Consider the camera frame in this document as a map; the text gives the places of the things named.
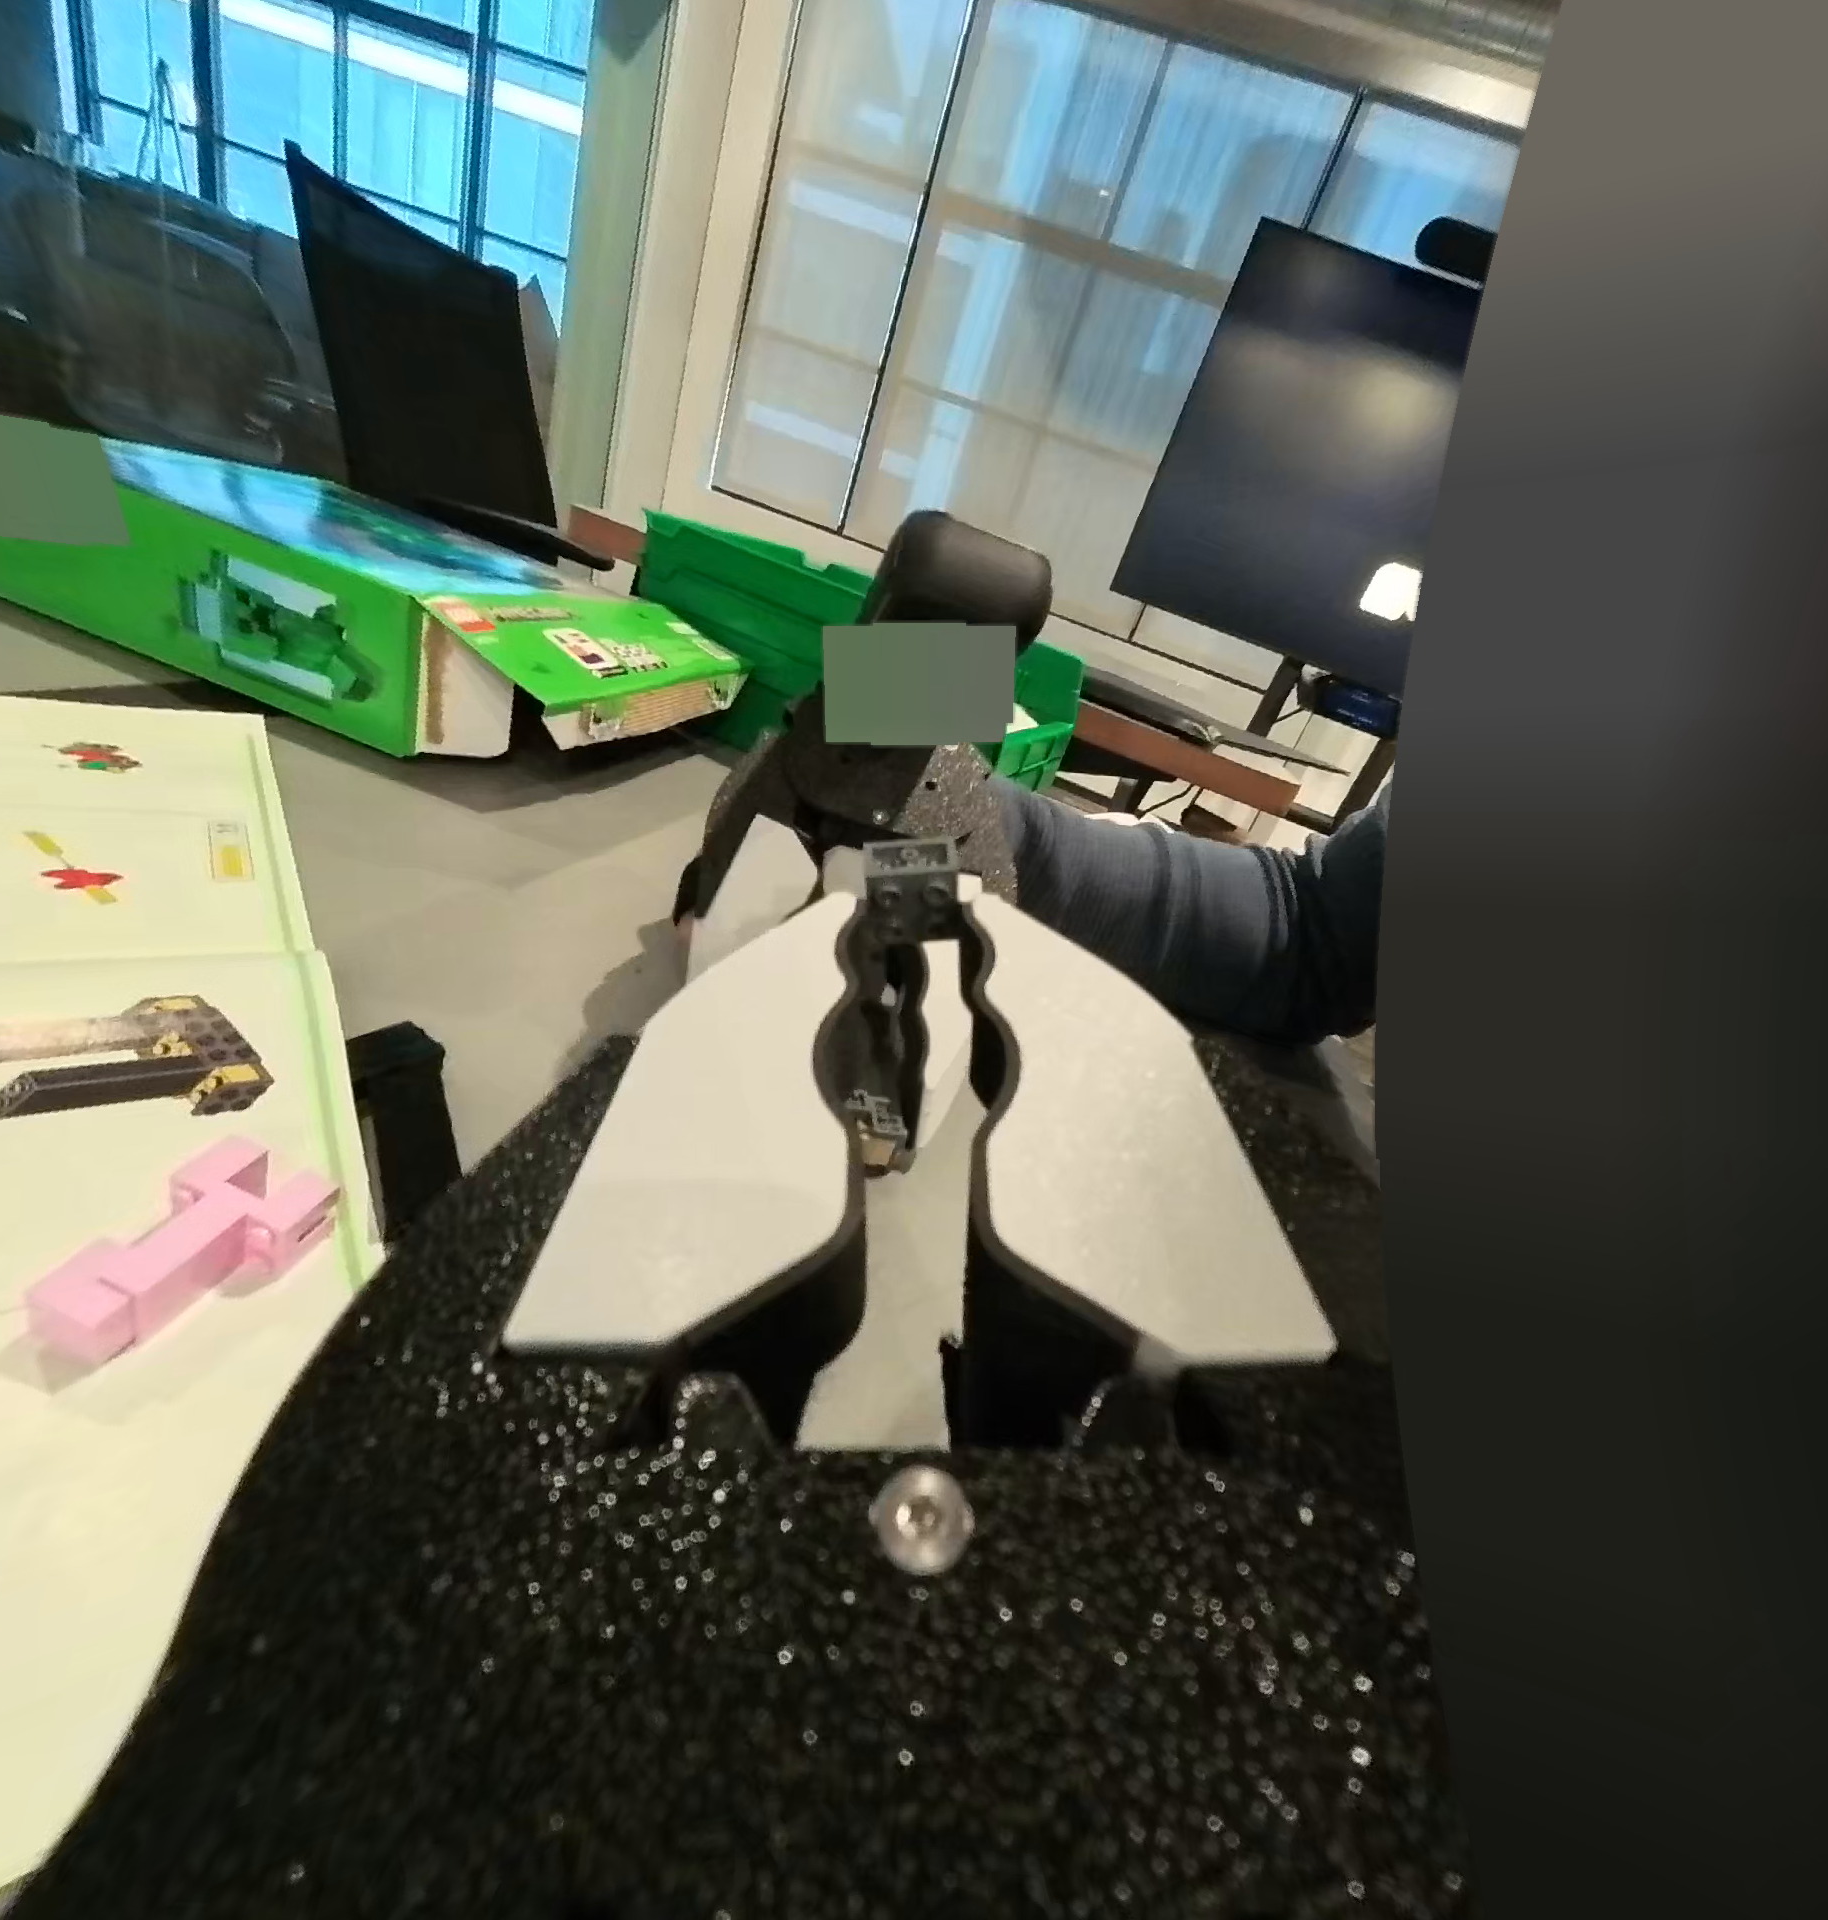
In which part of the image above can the dark sofa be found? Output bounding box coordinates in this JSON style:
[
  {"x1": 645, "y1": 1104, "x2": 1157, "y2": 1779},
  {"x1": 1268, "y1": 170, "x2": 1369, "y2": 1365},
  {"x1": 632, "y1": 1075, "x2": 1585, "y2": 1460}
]
[{"x1": 0, "y1": 91, "x2": 349, "y2": 469}]

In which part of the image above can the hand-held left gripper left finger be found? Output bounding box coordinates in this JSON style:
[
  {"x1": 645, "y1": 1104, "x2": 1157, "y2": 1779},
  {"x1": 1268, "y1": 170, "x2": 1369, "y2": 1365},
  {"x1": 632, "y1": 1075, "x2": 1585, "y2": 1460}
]
[{"x1": 501, "y1": 883, "x2": 874, "y2": 1367}]

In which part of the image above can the black office chair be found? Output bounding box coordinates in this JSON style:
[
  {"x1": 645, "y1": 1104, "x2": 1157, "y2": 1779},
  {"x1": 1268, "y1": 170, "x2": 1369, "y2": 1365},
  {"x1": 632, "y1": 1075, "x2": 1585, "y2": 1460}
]
[{"x1": 283, "y1": 141, "x2": 617, "y2": 577}]

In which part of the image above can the small grey bracket brick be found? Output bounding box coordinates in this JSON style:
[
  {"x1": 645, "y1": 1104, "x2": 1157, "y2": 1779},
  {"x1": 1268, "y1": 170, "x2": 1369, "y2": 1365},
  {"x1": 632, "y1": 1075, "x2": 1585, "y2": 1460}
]
[{"x1": 859, "y1": 839, "x2": 963, "y2": 950}]

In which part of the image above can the large dark monitor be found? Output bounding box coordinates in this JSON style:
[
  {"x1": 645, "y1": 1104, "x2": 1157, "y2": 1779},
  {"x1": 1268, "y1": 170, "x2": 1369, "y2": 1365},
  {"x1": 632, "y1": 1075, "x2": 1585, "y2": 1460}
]
[{"x1": 1107, "y1": 216, "x2": 1488, "y2": 701}]

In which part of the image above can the green plastic bin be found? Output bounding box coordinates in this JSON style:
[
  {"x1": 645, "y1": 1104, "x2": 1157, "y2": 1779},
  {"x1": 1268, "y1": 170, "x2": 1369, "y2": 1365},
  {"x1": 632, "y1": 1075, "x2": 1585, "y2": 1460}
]
[{"x1": 637, "y1": 508, "x2": 1082, "y2": 793}]

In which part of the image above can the green toy set box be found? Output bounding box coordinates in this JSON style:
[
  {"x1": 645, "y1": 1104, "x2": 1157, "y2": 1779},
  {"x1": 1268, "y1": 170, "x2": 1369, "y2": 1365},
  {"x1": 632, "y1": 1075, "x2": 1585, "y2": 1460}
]
[{"x1": 0, "y1": 435, "x2": 752, "y2": 760}]

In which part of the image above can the thin tripod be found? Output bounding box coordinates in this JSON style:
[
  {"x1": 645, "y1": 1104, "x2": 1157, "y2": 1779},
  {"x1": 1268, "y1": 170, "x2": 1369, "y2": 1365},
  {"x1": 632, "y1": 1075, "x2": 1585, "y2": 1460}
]
[{"x1": 132, "y1": 67, "x2": 205, "y2": 191}]

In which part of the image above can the large window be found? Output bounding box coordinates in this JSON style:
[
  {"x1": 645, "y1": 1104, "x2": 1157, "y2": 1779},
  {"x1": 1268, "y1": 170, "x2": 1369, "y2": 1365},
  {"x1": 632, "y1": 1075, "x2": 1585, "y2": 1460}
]
[
  {"x1": 66, "y1": 0, "x2": 596, "y2": 314},
  {"x1": 712, "y1": 0, "x2": 1541, "y2": 590}
]

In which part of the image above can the grey and gold brick assembly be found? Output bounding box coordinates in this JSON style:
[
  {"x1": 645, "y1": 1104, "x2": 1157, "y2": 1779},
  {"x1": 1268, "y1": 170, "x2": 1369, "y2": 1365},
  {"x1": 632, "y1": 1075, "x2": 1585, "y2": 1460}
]
[{"x1": 845, "y1": 1086, "x2": 919, "y2": 1180}]

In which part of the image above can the low brown table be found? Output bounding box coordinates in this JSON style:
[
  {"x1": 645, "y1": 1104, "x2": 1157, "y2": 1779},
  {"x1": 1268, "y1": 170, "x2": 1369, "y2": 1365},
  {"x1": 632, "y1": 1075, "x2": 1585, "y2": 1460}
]
[{"x1": 1071, "y1": 666, "x2": 1361, "y2": 835}]

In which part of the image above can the black monitor stand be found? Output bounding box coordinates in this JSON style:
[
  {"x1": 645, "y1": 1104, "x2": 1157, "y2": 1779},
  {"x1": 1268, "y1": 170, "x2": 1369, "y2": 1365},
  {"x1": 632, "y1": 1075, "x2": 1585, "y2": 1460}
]
[{"x1": 1117, "y1": 600, "x2": 1406, "y2": 830}]

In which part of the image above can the grey desk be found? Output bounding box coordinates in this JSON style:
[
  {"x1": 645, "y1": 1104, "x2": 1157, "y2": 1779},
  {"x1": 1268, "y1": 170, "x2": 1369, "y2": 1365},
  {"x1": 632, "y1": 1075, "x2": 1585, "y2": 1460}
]
[{"x1": 0, "y1": 577, "x2": 1380, "y2": 1277}]

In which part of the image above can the pink brick figure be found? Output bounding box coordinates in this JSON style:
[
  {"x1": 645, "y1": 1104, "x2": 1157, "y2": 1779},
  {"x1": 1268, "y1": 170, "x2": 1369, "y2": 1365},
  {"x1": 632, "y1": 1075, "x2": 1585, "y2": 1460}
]
[{"x1": 24, "y1": 1133, "x2": 344, "y2": 1360}]

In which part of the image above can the person's right forearm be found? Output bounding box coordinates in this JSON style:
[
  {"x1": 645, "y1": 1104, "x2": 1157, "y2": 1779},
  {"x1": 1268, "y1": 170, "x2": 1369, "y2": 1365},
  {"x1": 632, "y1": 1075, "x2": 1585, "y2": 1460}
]
[{"x1": 1002, "y1": 778, "x2": 1394, "y2": 1051}]

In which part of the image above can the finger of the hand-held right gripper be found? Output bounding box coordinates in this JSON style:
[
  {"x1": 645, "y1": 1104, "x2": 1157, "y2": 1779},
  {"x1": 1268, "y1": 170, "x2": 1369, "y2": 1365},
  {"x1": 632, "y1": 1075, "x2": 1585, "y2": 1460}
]
[{"x1": 685, "y1": 818, "x2": 854, "y2": 989}]

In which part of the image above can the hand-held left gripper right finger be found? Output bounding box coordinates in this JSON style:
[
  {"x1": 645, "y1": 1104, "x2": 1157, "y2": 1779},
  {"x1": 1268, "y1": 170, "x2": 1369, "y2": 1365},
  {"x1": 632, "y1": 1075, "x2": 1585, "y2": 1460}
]
[{"x1": 928, "y1": 883, "x2": 1339, "y2": 1369}]

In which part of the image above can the brick instruction booklet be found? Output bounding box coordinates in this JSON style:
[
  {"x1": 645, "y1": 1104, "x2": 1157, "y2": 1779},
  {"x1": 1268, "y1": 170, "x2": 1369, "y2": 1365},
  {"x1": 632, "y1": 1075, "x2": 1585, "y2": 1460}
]
[{"x1": 0, "y1": 690, "x2": 389, "y2": 1895}]

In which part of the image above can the long black brick plate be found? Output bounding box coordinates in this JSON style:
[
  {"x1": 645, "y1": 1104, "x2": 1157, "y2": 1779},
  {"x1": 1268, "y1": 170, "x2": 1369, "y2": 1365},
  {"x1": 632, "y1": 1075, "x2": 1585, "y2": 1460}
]
[{"x1": 363, "y1": 1068, "x2": 468, "y2": 1250}]

